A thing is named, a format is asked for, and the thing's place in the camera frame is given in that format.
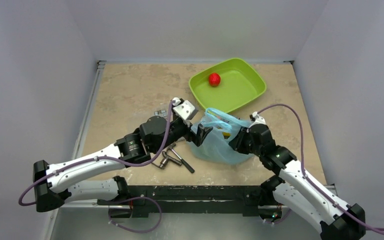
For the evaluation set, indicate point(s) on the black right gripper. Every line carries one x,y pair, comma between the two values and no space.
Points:
239,141

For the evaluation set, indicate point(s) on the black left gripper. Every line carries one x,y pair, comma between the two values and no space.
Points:
190,135

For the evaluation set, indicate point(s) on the light blue plastic bag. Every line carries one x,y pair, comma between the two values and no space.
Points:
215,147

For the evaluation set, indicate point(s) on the yellow fake fruit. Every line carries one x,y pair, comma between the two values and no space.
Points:
226,135

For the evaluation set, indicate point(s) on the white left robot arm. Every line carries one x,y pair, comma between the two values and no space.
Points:
57,184

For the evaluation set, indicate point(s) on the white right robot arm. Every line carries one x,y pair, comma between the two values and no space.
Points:
290,185

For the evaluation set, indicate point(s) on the red fake fruit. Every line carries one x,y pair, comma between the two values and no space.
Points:
214,79

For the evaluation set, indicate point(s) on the clear plastic screw box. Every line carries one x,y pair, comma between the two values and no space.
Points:
161,113

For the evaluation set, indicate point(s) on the black metal clamp tool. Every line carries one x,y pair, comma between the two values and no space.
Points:
166,159

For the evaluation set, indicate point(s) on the green plastic tray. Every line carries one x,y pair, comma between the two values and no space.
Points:
240,85

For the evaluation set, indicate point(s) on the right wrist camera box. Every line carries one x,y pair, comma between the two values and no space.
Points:
256,119

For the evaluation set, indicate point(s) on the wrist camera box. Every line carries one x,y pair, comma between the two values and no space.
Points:
256,119
184,109

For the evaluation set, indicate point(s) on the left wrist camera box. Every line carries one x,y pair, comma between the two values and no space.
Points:
184,109

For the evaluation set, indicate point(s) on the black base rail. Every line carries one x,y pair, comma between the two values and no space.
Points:
138,201

